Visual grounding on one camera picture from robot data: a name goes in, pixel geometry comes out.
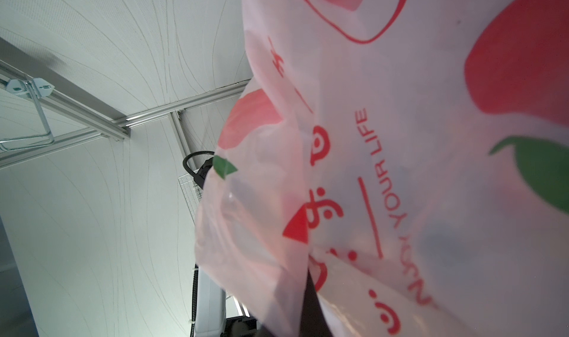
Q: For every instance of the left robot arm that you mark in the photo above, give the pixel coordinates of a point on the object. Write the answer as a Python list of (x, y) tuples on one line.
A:
[(209, 311)]

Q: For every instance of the metal hook clamp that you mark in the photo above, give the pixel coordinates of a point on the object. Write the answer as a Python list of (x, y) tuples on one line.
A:
[(24, 124)]

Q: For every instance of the aluminium cross rail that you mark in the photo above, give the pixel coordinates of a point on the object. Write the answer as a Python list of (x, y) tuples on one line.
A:
[(67, 106)]

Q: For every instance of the white wire basket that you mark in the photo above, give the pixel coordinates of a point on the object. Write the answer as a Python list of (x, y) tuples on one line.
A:
[(192, 193)]

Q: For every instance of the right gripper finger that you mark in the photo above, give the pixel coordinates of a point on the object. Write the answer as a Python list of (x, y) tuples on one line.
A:
[(313, 323)]

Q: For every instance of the pink printed plastic bag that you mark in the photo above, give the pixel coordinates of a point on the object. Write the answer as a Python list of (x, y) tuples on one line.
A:
[(410, 157)]

